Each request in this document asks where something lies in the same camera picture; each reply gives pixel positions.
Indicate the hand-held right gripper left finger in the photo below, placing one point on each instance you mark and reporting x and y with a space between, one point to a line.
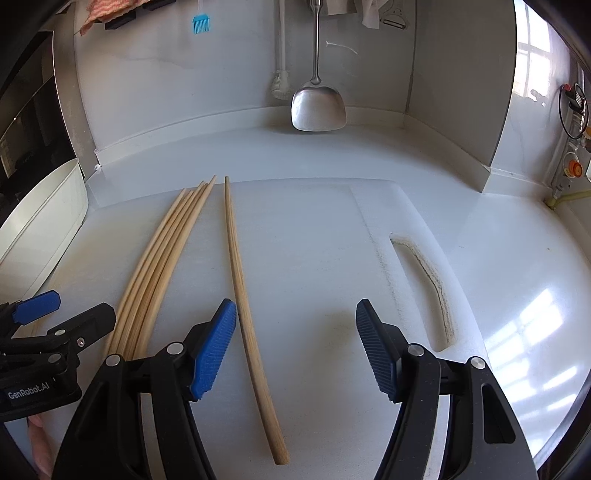
213 355

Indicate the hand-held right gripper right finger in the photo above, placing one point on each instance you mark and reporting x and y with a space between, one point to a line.
376 346

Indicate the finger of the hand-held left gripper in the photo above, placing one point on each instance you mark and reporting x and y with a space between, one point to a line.
92 323
39 307

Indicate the bundle of wooden chopsticks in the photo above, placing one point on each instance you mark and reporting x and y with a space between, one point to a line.
154 272

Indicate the white round bowl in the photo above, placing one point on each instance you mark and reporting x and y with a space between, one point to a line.
46 221

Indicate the single wooden chopstick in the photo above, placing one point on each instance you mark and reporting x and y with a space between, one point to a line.
235 258

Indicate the person's left hand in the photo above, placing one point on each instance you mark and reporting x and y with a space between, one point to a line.
39 443

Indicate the white plastic cutting board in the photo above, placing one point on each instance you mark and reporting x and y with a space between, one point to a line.
314 258

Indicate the black range hood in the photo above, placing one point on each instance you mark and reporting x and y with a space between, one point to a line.
32 115

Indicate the steel spatula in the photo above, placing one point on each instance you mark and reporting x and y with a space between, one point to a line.
318 110

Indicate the white bottle brush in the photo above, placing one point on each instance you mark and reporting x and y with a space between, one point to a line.
280 85

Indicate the pink dish cloth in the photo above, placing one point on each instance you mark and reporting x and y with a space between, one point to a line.
99 11

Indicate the blue silicone basting brush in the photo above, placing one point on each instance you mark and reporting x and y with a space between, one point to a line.
202 25

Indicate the steel peeler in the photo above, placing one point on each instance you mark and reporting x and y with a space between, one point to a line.
395 22

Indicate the white hanging cloth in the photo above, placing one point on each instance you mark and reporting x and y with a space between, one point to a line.
371 16

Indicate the wall socket with orange switch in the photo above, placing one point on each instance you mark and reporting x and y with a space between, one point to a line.
574 168

